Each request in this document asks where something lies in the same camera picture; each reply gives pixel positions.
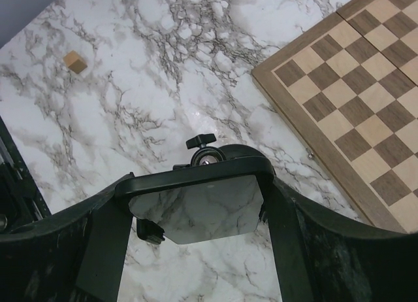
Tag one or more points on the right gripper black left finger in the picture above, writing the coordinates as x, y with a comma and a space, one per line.
76, 254

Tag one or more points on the black smartphone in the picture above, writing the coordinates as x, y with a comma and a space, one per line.
258, 166

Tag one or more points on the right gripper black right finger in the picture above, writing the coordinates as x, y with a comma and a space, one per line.
321, 255

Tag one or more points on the wooden chessboard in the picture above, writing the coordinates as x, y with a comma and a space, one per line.
348, 88

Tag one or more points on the black phone stand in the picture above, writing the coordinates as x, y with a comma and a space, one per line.
204, 151

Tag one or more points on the small wooden cube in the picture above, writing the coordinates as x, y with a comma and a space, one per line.
75, 62

